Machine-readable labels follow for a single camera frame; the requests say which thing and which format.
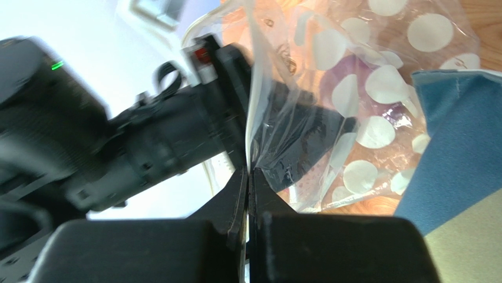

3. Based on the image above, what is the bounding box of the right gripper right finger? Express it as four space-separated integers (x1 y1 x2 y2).
248 169 440 282

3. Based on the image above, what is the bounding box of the purple fake onion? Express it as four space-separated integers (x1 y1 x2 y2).
314 55 411 128

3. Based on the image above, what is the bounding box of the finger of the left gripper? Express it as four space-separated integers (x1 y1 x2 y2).
251 81 356 192

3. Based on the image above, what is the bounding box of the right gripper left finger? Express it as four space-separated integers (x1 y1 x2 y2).
28 168 248 282

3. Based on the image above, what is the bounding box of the plaid checkered pillow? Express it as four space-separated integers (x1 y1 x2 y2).
395 70 501 282

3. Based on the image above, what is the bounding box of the clear zip top bag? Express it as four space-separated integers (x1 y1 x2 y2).
183 1 480 212

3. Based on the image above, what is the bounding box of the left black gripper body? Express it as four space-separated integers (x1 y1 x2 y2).
184 33 252 168

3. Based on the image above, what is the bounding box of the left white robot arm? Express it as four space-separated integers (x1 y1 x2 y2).
1 34 251 282

